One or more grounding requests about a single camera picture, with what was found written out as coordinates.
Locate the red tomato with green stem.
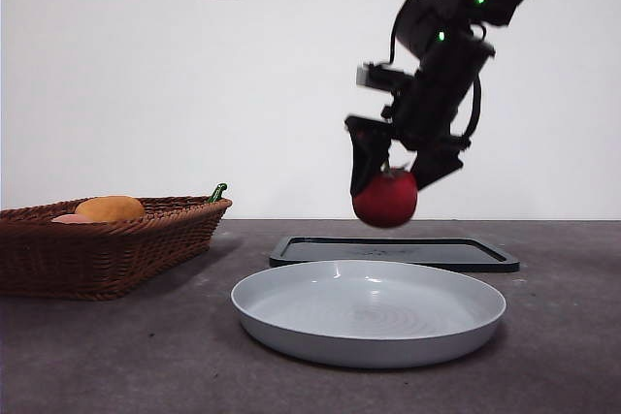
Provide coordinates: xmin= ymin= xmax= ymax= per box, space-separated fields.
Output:
xmin=352 ymin=168 xmax=419 ymax=229

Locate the black rectangular tray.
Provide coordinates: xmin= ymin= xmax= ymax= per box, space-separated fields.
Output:
xmin=269 ymin=236 xmax=521 ymax=274

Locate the pale grey round plate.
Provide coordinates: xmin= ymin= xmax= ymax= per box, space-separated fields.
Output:
xmin=230 ymin=260 xmax=507 ymax=370

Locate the brown wicker basket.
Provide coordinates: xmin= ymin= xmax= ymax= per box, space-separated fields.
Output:
xmin=0 ymin=196 xmax=234 ymax=302

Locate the pink vegetable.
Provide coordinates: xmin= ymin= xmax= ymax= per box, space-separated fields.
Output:
xmin=50 ymin=213 xmax=94 ymax=225

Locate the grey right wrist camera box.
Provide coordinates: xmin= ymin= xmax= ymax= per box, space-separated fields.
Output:
xmin=356 ymin=62 xmax=418 ymax=95

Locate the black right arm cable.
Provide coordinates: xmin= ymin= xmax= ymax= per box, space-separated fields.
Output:
xmin=463 ymin=72 xmax=485 ymax=140

